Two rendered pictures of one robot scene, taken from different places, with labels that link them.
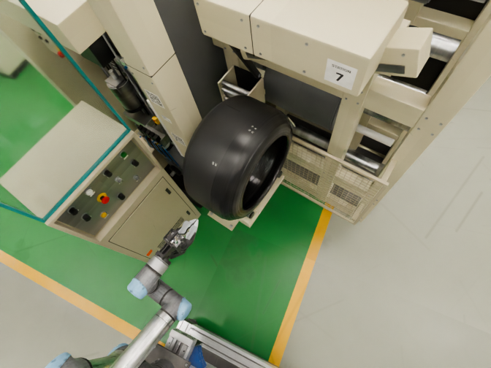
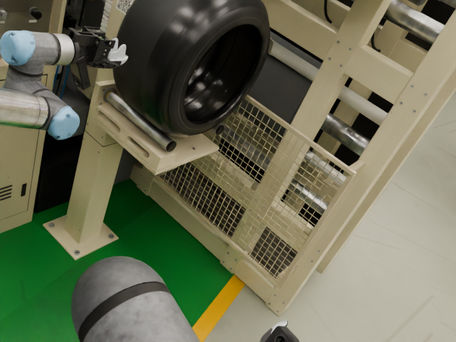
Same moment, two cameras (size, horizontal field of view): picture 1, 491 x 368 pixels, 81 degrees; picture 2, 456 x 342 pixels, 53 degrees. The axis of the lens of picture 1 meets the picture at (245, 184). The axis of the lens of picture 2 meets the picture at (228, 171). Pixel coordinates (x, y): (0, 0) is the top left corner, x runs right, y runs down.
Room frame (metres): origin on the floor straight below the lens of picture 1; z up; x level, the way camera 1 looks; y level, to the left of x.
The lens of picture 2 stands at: (-0.82, 0.35, 1.78)
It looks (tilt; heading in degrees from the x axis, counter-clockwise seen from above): 33 degrees down; 337
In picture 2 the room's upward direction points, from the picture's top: 24 degrees clockwise
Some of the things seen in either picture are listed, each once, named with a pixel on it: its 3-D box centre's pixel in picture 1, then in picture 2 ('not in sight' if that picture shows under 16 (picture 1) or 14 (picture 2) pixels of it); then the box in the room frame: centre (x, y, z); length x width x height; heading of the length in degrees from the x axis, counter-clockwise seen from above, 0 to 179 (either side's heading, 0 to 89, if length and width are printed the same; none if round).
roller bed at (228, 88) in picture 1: (243, 98); not in sight; (1.13, -0.12, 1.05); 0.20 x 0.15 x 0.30; 41
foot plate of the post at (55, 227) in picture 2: (228, 209); (81, 231); (0.90, 0.20, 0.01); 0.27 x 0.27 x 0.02; 41
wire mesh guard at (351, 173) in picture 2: (302, 172); (235, 172); (0.76, -0.38, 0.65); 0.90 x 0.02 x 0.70; 41
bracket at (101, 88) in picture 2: not in sight; (135, 88); (0.85, 0.14, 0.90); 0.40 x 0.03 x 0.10; 131
